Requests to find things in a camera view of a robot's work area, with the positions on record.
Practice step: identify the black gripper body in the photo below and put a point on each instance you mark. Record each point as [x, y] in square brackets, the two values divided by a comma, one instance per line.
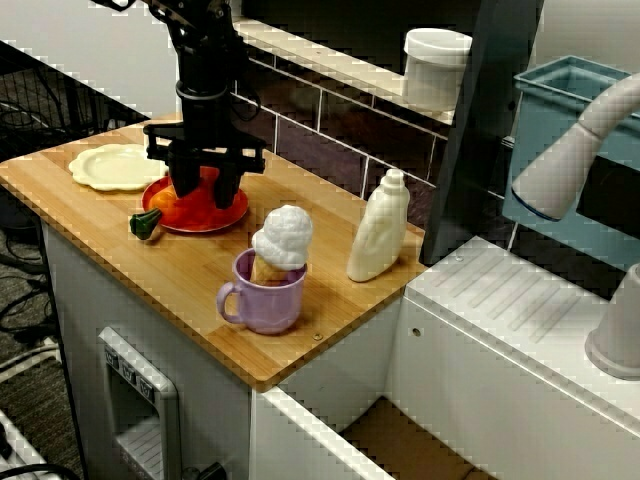
[200, 125]

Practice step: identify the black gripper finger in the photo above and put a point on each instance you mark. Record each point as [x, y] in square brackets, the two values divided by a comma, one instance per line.
[230, 177]
[185, 170]

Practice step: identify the orange toy carrot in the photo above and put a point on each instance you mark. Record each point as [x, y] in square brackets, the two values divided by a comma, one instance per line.
[162, 202]

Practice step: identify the white toy detergent bottle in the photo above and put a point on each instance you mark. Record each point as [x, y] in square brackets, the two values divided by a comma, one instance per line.
[377, 230]

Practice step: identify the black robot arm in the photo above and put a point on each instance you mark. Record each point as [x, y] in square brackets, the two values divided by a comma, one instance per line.
[205, 45]

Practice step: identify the orange round plate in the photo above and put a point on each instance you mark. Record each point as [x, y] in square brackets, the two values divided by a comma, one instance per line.
[210, 227]

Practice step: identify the cream scalloped plate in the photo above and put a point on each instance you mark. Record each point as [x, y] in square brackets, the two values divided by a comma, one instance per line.
[115, 167]

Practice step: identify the toy ice cream cone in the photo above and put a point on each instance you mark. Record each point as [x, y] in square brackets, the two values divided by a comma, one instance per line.
[285, 235]

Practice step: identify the dark tiled backsplash hutch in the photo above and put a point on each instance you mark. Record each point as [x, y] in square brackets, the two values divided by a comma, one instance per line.
[310, 125]

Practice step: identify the purple plastic mug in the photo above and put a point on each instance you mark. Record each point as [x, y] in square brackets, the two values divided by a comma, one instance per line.
[270, 305]

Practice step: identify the white toy kitchen cabinet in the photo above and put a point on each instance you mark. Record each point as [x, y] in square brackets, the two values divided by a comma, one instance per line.
[80, 300]

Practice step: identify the white lidded canister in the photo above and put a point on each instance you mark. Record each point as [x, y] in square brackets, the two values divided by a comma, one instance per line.
[435, 70]

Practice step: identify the grey dispenser panel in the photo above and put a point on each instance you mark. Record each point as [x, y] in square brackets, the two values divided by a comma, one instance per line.
[135, 400]

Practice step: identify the white toy sink unit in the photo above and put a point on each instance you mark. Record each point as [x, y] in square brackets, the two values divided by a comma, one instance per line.
[500, 330]

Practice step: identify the white power strip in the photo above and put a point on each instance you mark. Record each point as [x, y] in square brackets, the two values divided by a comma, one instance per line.
[15, 445]

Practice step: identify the grey toy faucet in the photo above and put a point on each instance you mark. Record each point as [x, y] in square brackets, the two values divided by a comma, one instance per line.
[555, 170]

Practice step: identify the teal plastic bin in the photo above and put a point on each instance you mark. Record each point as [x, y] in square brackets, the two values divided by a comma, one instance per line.
[615, 245]

